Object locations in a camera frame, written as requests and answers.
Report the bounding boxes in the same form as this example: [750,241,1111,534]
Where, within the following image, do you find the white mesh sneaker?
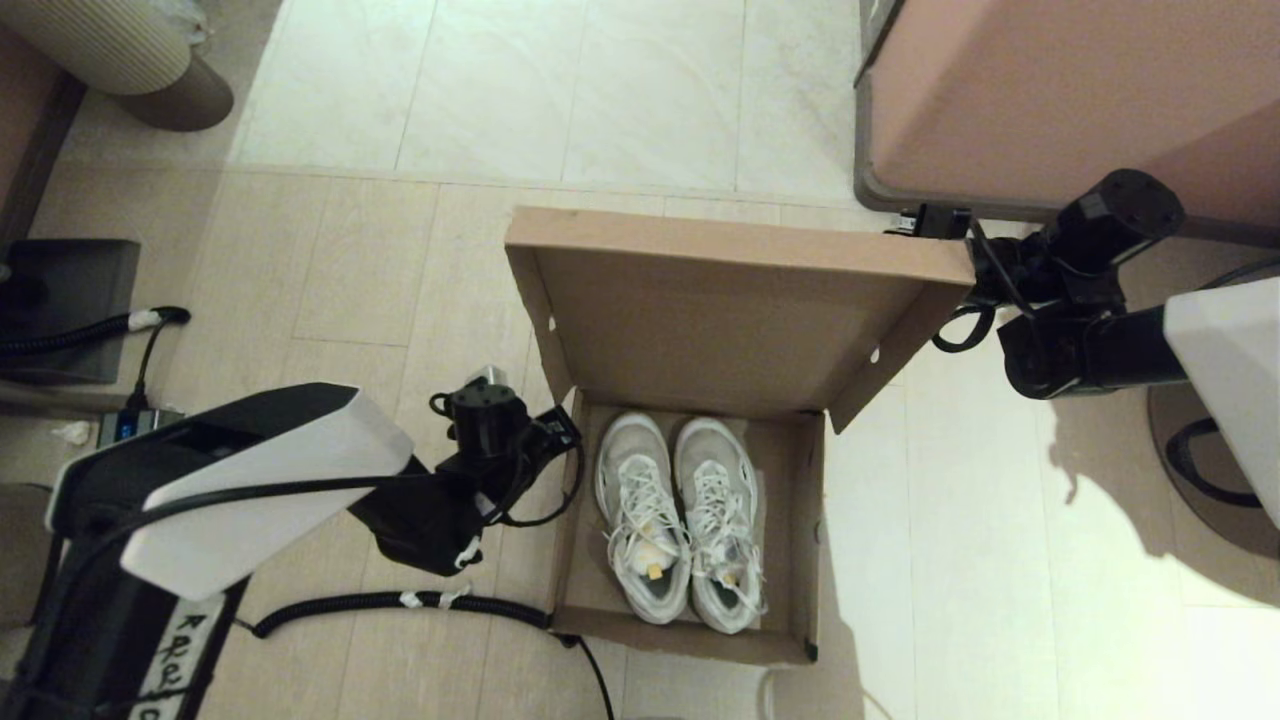
[595,412,694,627]
[673,417,769,636]

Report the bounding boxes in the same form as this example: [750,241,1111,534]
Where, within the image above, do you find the cardboard shoe box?
[505,207,977,669]

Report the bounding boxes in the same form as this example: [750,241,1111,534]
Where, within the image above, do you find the grey power inverter box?
[97,405,187,447]

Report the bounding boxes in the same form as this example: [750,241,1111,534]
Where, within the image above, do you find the pink cabinet dark trim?
[852,0,1280,249]

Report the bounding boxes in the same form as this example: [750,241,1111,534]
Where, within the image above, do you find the white handwritten label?
[133,595,228,720]

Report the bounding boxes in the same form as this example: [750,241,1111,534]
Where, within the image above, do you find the black flat panel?
[0,240,143,386]

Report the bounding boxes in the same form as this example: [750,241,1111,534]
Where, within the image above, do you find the dark padded stool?
[0,484,56,626]

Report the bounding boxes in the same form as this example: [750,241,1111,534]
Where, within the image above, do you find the white crumpled plastic bag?
[160,0,213,49]

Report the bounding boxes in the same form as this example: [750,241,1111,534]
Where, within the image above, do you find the brown wooden furniture side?
[0,25,86,246]

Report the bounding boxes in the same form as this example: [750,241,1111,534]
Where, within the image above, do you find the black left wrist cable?
[455,440,587,529]

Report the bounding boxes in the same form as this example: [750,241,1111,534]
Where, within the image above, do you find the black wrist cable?
[932,222,1013,354]
[455,440,587,529]

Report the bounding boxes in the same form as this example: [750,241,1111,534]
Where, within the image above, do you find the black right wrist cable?
[932,222,1013,354]

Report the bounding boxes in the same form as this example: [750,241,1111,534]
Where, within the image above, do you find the black corrugated cable conduit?
[0,307,193,413]
[235,588,616,720]

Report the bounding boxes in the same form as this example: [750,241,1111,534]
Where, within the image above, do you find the beige ribbed pedestal brown base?
[0,0,235,133]
[1148,385,1280,561]

